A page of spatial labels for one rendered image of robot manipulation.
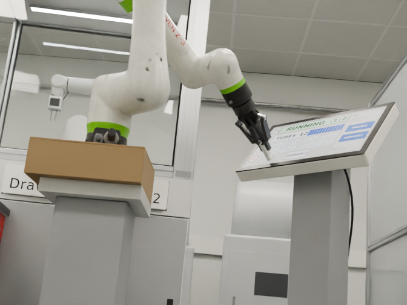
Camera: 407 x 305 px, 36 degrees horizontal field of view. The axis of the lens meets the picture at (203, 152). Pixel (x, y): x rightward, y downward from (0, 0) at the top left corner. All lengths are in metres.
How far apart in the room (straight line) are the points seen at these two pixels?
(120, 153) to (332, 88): 4.48
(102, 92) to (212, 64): 0.40
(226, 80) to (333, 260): 0.68
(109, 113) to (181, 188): 0.63
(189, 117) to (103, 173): 0.83
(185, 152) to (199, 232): 3.18
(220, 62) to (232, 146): 3.72
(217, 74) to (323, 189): 0.53
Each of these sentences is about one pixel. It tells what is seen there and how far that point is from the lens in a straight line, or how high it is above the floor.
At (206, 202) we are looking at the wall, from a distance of 5.59.
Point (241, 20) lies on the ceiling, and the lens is 5.09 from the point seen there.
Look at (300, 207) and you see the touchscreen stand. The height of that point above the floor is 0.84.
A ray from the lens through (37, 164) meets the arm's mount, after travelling 1.73.
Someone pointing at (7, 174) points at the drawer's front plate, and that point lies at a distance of 2.40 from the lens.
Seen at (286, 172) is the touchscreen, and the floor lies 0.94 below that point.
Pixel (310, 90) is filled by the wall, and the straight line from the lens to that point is 5.98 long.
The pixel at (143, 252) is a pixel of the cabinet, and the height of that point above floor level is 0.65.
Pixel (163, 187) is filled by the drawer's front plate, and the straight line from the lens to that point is 2.34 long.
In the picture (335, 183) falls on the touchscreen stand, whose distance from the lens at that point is 2.15.
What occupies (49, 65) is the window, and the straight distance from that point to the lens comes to 2.55.
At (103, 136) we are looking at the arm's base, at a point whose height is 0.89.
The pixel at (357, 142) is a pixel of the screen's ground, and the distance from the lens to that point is 2.04.
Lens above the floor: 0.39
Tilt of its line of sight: 16 degrees up
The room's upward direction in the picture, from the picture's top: 5 degrees clockwise
